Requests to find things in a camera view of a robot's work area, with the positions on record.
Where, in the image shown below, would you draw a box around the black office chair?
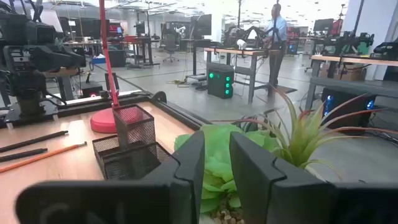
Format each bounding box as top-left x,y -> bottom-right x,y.
162,33 -> 180,63

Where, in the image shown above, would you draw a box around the black computer monitor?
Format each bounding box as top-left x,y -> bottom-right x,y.
313,18 -> 335,32
190,14 -> 213,40

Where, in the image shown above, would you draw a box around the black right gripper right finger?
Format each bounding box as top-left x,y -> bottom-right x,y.
229,131 -> 398,224

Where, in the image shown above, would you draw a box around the black computer tower blue lights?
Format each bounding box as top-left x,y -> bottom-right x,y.
320,88 -> 377,130

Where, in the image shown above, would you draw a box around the black mesh desk organizer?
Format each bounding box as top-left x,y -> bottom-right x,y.
92,104 -> 172,180

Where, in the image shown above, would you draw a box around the wooden top workbench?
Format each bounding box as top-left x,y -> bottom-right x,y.
304,54 -> 398,111
203,46 -> 282,105

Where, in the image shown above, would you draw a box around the succulent in patterned white pot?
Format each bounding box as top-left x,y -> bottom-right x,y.
173,88 -> 398,224

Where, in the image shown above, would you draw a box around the black pen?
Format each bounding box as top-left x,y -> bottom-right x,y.
0,130 -> 69,154
0,147 -> 49,163

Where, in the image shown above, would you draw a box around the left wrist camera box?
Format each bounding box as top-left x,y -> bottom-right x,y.
26,21 -> 57,45

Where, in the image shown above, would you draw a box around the black standing desk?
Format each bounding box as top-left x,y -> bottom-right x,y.
123,35 -> 161,68

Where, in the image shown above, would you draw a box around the person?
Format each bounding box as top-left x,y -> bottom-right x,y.
262,2 -> 289,91

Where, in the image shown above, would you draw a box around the red desk lamp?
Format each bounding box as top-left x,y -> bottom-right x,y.
90,0 -> 146,134

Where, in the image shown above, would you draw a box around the cardboard box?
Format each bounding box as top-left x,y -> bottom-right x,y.
320,62 -> 367,82

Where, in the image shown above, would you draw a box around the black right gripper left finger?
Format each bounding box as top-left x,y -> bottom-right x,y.
15,129 -> 206,224

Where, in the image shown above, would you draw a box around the orange pencil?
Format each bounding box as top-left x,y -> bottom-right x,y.
0,141 -> 88,174

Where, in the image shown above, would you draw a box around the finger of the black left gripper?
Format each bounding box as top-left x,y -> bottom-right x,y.
30,45 -> 87,68

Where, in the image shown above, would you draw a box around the black aluminium table frame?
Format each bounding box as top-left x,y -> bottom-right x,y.
0,90 -> 212,131

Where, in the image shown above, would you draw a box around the black computer tower green lights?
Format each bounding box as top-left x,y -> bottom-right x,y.
206,62 -> 235,100

